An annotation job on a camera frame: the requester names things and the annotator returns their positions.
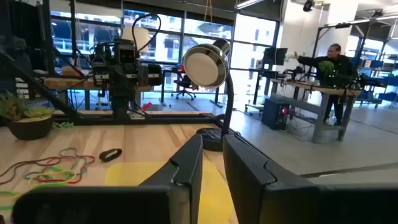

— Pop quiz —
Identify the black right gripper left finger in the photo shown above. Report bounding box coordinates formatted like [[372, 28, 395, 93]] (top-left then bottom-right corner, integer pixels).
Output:
[[11, 133, 204, 224]]

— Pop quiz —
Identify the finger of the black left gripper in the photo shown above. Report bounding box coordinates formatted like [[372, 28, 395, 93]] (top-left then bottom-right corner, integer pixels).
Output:
[[146, 63, 164, 88], [91, 60, 111, 88]]

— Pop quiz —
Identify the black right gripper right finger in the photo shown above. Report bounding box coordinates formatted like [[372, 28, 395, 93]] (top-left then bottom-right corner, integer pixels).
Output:
[[222, 133, 398, 224]]

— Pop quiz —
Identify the yellow translucent plastic bin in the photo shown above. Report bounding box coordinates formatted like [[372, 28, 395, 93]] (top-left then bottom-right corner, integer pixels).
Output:
[[104, 160, 234, 224]]

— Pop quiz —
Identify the short wide black rubber band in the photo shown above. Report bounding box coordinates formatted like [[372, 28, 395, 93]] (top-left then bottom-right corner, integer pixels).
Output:
[[98, 148, 123, 163]]

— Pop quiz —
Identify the red rubber band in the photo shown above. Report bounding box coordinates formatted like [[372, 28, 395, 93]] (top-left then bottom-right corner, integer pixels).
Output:
[[33, 154, 96, 185]]

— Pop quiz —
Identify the yellow rubber band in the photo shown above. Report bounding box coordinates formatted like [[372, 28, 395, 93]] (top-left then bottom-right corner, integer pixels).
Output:
[[28, 169, 77, 188]]

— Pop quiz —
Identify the thin green rubber band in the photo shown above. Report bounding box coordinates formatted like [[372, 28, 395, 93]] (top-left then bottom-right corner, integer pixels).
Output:
[[32, 182, 68, 190]]

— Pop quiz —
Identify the blue rubber band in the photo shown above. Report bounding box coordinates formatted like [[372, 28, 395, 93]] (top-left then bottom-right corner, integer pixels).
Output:
[[58, 147, 88, 177]]

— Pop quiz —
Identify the dark brown rubber band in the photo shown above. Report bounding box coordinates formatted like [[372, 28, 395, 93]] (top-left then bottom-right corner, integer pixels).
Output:
[[0, 156, 63, 186]]

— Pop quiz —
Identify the teal rubber band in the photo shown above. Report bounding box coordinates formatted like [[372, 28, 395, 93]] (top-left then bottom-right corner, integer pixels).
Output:
[[24, 169, 88, 184]]

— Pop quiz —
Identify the black office chair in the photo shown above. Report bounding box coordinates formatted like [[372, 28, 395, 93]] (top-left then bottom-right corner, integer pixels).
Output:
[[170, 73, 197, 101]]

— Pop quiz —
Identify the black chrome desk lamp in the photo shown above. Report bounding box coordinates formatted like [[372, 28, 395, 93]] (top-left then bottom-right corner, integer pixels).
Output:
[[182, 39, 242, 152]]

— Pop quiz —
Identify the black computer tower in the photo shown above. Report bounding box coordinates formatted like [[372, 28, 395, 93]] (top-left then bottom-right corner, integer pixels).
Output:
[[261, 98, 292, 131]]

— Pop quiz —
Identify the potted succulent plant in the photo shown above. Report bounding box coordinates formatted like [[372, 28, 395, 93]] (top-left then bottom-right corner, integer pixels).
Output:
[[0, 90, 56, 141]]

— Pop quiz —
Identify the wood-top metal workbench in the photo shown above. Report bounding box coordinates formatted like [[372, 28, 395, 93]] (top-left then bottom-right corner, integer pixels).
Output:
[[269, 78, 363, 144]]

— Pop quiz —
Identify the black monitor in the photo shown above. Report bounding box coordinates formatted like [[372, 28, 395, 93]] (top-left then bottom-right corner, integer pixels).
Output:
[[262, 47, 289, 67]]

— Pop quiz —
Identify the leafy green potted plant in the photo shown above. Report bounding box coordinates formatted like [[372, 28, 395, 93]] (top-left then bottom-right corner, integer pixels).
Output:
[[317, 60, 335, 78]]

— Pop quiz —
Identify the person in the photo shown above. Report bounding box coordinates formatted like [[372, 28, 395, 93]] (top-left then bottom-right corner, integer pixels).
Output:
[[294, 43, 355, 126]]

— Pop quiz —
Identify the blue storage shelving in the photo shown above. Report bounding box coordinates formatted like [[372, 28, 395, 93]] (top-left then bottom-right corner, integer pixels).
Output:
[[357, 52, 398, 108]]

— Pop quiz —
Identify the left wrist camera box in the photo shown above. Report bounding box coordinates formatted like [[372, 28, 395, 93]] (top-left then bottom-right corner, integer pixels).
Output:
[[115, 43, 139, 68]]

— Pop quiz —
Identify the black aluminium rig frame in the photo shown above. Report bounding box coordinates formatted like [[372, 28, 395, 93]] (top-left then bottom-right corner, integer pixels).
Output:
[[0, 0, 224, 127]]

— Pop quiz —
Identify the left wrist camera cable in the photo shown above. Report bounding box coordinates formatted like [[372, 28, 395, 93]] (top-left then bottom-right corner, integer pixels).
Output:
[[131, 13, 162, 53]]

